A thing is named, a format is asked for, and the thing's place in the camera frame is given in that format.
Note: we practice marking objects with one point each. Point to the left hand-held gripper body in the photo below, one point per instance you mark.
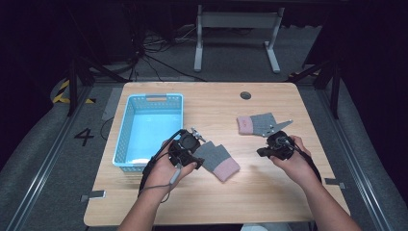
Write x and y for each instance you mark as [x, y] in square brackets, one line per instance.
[187, 141]

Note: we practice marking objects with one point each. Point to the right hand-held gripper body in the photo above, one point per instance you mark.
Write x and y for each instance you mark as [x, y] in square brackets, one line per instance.
[280, 144]

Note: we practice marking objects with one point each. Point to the grey pink fingerless glove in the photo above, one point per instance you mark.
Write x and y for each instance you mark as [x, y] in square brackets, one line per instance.
[218, 160]

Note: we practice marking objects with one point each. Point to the grey pink glove with label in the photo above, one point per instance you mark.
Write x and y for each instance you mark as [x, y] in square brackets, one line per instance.
[256, 124]

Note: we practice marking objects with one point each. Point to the blue plastic basket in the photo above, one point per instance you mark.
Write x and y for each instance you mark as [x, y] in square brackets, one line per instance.
[154, 128]

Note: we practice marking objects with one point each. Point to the person's right hand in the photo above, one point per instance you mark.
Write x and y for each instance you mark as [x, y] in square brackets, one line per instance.
[300, 166]

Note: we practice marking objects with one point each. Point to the person's left hand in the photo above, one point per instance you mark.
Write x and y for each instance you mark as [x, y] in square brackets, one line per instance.
[162, 171]

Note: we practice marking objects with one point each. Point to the grey round table grommet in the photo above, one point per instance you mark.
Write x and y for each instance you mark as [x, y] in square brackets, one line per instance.
[245, 95]

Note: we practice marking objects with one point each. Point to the person's white clothing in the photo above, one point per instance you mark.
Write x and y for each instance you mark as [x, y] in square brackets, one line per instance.
[266, 227]

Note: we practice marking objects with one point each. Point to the black metal stand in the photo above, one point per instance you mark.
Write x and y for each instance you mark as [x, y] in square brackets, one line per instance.
[335, 86]
[73, 86]

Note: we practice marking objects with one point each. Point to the grey table edge bracket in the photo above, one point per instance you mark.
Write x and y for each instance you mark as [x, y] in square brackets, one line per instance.
[96, 194]
[333, 181]

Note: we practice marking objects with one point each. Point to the aluminium floor rail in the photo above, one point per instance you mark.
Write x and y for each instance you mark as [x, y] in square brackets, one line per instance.
[356, 166]
[45, 166]

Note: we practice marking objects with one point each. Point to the white metal desk frame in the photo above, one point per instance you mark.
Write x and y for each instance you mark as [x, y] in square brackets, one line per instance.
[237, 20]

